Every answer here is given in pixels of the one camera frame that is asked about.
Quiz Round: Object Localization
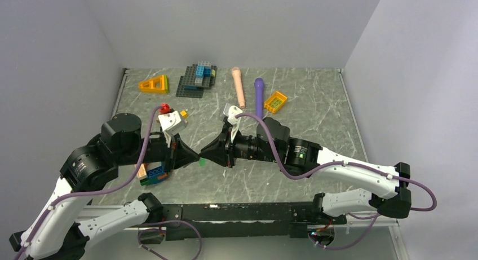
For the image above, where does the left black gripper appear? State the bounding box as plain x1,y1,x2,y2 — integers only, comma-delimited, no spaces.
117,129,201,174

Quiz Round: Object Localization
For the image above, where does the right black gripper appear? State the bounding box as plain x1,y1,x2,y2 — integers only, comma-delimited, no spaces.
200,123,280,167

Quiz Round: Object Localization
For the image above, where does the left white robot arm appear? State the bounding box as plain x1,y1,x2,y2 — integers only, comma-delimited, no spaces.
9,106,199,259

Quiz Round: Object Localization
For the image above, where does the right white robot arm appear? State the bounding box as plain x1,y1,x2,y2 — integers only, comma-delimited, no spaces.
200,117,411,224

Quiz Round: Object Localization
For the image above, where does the blue toy brick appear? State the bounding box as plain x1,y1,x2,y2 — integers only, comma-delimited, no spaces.
147,166,167,180

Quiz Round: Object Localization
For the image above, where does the green toy brick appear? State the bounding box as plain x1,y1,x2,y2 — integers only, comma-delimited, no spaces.
140,178,152,186

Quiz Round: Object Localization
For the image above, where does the beige toy brick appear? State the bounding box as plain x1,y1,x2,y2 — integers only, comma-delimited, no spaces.
136,163,147,179

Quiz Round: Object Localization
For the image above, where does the black base bar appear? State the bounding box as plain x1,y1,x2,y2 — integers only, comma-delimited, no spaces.
141,202,347,241

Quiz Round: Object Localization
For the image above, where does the orange yellow triangular block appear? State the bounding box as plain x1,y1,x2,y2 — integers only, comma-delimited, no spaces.
138,75,170,94

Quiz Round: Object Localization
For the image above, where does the grey blue brick stack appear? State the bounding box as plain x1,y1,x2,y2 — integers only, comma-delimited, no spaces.
175,61,217,98

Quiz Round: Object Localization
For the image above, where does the yellow grid brick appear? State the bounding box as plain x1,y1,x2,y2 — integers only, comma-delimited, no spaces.
264,91,288,114

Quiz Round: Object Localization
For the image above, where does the purple toy microphone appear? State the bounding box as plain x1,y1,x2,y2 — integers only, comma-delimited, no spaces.
254,78,264,119

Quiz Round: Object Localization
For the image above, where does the pink toy microphone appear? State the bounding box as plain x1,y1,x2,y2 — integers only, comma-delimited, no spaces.
231,67,246,109

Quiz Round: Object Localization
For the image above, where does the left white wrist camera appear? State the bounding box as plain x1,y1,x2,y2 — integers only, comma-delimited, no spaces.
158,103,188,147

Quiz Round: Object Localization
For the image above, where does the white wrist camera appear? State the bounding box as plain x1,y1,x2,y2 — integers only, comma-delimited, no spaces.
158,103,188,147
223,103,243,143

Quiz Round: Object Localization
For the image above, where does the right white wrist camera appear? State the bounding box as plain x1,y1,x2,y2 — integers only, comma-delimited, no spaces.
223,103,243,143

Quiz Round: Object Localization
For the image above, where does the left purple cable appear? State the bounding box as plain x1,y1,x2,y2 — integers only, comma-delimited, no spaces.
13,105,165,260

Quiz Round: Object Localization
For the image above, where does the purple cable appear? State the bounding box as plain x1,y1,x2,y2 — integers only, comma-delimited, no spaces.
235,112,437,213
13,105,165,260

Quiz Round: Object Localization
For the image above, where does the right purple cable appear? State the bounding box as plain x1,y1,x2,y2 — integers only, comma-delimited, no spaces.
235,112,437,213

